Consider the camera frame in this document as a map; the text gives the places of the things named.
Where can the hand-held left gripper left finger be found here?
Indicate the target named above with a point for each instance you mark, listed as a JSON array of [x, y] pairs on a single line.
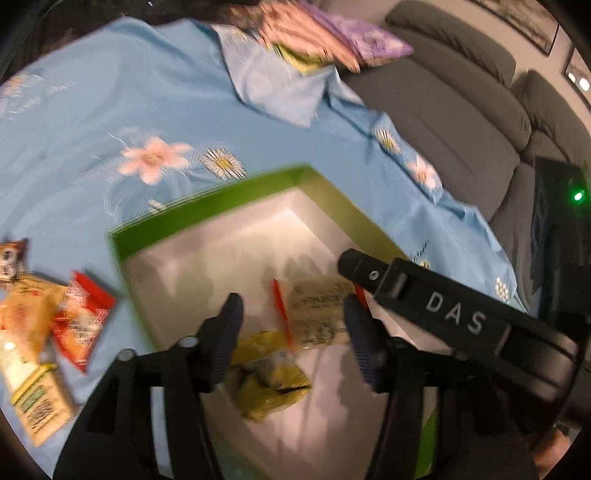
[[231, 323]]

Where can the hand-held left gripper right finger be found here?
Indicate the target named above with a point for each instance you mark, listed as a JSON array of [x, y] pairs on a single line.
[[362, 334]]

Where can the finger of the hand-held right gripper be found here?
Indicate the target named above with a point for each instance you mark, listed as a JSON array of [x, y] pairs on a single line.
[[452, 314]]

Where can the beige snack packet red ends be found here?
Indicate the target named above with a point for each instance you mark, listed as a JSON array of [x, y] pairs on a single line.
[[318, 314]]

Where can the green cardboard box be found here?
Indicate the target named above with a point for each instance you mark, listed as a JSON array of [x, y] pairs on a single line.
[[277, 181]]

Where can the pale yellow snack packet green label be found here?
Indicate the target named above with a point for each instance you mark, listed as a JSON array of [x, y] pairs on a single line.
[[44, 406]]

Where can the grey sofa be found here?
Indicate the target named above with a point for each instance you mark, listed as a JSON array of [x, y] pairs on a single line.
[[461, 106]]

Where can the orange panda print snack packet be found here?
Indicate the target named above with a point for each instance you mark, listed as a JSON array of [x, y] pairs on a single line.
[[25, 318]]

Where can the blue floral blanket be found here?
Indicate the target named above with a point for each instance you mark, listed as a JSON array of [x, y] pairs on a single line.
[[115, 101]]

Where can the yellow-green cloth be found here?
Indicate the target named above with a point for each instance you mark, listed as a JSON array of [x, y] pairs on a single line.
[[300, 60]]

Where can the purple snack packet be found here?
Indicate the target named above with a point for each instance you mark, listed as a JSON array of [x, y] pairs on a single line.
[[369, 39]]

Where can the pink folded cloth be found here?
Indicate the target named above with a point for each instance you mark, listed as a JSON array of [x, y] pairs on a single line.
[[300, 27]]

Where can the small framed wall picture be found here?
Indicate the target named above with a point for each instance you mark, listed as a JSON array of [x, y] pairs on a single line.
[[579, 69]]

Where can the large framed wall picture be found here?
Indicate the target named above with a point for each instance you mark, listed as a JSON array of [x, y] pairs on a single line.
[[521, 21]]

